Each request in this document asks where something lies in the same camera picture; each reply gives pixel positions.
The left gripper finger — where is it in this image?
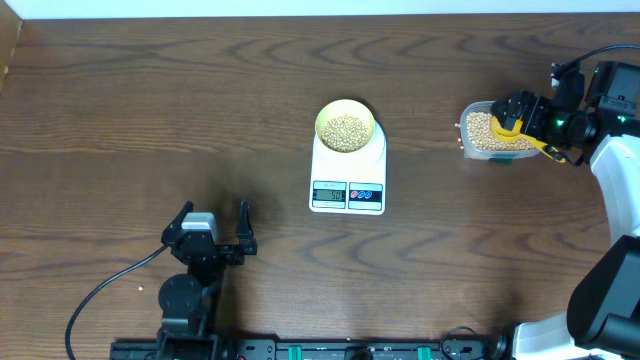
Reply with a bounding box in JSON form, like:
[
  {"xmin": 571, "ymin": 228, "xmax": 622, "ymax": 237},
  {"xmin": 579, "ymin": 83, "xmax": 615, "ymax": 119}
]
[
  {"xmin": 161, "ymin": 201, "xmax": 193, "ymax": 243},
  {"xmin": 235, "ymin": 200, "xmax": 258, "ymax": 256}
]

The yellow measuring scoop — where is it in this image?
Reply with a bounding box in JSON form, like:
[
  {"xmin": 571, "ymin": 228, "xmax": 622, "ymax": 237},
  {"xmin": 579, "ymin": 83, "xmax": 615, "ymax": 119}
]
[{"xmin": 490, "ymin": 117, "xmax": 566, "ymax": 163}]

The white digital kitchen scale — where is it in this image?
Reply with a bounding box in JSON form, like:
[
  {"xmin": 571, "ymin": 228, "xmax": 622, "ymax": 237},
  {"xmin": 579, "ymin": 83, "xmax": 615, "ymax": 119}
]
[{"xmin": 308, "ymin": 122, "xmax": 387, "ymax": 215}]

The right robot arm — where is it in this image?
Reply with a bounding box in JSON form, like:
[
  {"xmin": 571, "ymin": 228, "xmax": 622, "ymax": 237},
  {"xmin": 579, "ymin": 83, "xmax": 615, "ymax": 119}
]
[{"xmin": 491, "ymin": 61, "xmax": 639, "ymax": 359}]

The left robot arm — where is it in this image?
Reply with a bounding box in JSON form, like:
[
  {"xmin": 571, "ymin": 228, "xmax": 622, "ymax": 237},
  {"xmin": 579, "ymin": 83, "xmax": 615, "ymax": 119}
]
[{"xmin": 155, "ymin": 200, "xmax": 258, "ymax": 360}]

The yellow plastic bowl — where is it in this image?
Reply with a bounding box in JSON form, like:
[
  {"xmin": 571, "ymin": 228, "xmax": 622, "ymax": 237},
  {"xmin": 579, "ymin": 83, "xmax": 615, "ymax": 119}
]
[{"xmin": 315, "ymin": 99, "xmax": 375, "ymax": 153}]

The clear container of soybeans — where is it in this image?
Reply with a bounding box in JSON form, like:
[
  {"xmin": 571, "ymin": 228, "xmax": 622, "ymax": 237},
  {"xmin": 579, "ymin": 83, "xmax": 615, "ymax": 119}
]
[{"xmin": 459, "ymin": 101, "xmax": 539, "ymax": 161}]

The left black cable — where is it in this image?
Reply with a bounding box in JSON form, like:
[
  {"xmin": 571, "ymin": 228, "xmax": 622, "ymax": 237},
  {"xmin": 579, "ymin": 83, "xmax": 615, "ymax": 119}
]
[{"xmin": 64, "ymin": 243, "xmax": 171, "ymax": 360}]

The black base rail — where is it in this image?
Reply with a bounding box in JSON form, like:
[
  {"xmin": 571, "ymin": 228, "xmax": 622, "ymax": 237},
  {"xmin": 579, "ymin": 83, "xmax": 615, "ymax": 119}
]
[{"xmin": 108, "ymin": 338, "xmax": 511, "ymax": 360}]

